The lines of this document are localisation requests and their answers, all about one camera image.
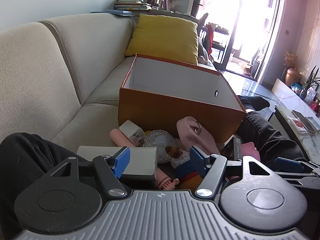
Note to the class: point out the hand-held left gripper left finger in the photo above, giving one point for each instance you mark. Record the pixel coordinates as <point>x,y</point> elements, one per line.
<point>122,162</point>

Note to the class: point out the pink rectangular case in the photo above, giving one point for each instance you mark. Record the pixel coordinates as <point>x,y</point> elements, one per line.
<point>250,150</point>

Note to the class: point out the copper vase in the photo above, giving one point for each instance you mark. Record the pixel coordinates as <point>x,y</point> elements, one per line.
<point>293,77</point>

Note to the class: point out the small blue vase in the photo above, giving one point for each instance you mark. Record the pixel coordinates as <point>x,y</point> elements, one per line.
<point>303,93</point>

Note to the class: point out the white tv console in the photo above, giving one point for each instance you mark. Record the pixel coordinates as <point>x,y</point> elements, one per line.
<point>287,97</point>

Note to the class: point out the brown and white plush toy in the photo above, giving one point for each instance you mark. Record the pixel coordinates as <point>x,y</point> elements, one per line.
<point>180,158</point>

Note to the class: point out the blue folder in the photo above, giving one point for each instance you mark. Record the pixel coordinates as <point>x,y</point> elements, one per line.
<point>120,12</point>

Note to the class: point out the red cloth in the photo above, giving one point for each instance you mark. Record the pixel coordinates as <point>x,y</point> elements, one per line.
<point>210,37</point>

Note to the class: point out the light grey rectangular case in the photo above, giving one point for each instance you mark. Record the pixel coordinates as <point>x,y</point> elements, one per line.
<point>142,162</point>

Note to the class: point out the orange cardboard box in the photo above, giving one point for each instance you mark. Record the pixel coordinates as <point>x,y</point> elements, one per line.
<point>175,112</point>

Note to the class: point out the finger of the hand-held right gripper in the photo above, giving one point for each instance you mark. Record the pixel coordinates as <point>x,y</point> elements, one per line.
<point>287,164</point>

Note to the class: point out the dried flowers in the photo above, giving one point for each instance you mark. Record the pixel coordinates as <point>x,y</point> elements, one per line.
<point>290,60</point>

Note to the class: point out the dark dining table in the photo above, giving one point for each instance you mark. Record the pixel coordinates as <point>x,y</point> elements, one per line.
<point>221,31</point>

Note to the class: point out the yellow cushion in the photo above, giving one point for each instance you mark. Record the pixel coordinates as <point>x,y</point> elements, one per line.
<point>162,37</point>

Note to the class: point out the red packet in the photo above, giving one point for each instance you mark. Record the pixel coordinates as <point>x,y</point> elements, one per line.
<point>298,124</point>

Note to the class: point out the yellow blue soft toy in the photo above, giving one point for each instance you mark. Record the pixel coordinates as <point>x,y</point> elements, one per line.
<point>190,180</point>

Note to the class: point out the marble coffee table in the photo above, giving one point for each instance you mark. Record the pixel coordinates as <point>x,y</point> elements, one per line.
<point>287,115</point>

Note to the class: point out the grey patterned cushion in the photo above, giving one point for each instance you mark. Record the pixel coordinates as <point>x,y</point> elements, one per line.
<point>201,47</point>

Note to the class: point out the beige fabric sofa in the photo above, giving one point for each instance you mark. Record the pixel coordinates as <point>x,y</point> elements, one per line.
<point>62,67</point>

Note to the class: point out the grey book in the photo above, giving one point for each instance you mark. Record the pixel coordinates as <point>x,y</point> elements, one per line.
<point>306,120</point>

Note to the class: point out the black sock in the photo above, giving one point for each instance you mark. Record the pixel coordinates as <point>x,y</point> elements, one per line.
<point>255,102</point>

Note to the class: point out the green potted plant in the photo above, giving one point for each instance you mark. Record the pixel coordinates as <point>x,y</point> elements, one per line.
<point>313,80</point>

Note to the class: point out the round clear glitter case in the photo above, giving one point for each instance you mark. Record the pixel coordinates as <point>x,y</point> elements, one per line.
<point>157,142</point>

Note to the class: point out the white charger adapter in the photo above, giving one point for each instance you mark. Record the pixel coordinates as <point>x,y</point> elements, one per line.
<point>128,130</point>

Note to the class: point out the person's left leg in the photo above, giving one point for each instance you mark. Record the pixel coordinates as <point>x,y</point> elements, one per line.
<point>25,160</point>

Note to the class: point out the black card box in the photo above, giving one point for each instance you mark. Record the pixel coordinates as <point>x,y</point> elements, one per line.
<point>232,147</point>

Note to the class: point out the stack of books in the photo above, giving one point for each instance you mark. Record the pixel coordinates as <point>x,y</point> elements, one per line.
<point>130,5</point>

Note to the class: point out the pink pouch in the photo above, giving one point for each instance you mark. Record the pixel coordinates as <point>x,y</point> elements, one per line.
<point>207,142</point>

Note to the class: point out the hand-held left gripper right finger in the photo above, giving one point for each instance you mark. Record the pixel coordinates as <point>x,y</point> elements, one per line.
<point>197,160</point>

